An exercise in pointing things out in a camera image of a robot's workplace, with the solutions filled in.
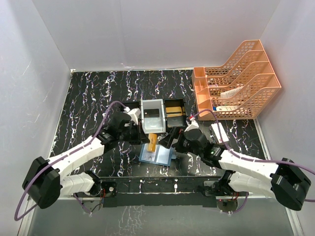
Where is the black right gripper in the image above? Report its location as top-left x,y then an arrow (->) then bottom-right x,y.
159,126 -> 203,157

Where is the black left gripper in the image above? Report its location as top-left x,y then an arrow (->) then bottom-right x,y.
118,121 -> 150,145

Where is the gold card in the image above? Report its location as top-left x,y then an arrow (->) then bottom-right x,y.
165,106 -> 183,117
182,106 -> 186,116
147,133 -> 157,152

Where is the blue card holder wallet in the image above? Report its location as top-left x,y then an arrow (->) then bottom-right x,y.
139,144 -> 176,167

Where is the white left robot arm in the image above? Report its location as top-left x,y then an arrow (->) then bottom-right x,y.
22,108 -> 149,209

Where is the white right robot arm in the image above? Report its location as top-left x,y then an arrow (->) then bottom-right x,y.
159,127 -> 311,211

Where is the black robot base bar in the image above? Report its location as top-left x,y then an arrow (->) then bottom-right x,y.
81,176 -> 250,209

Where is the white middle card tray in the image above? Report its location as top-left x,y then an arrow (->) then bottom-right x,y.
140,99 -> 166,134

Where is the black right card tray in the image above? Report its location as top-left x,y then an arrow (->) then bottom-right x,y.
164,98 -> 188,129

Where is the black card tray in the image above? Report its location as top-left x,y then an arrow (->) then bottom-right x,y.
164,98 -> 188,129
120,101 -> 140,112

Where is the black card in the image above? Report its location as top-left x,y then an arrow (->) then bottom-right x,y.
144,109 -> 160,118

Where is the black left card tray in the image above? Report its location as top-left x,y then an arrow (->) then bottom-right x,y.
120,101 -> 140,112

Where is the white bottle in organizer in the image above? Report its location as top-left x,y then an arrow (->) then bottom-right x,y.
213,106 -> 238,112

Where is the white paper in organizer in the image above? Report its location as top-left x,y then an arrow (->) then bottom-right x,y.
220,86 -> 243,99

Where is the orange plastic file organizer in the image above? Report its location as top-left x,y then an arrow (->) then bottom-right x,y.
192,39 -> 282,120

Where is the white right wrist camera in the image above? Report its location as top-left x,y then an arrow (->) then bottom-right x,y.
184,118 -> 199,132

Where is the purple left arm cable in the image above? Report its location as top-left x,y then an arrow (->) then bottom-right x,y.
14,101 -> 128,221

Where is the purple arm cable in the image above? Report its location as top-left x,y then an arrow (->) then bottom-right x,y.
188,109 -> 315,214
14,101 -> 128,221

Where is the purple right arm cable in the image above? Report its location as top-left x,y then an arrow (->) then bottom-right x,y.
188,109 -> 315,214

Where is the aluminium frame rail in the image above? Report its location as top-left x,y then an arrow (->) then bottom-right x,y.
17,118 -> 305,236

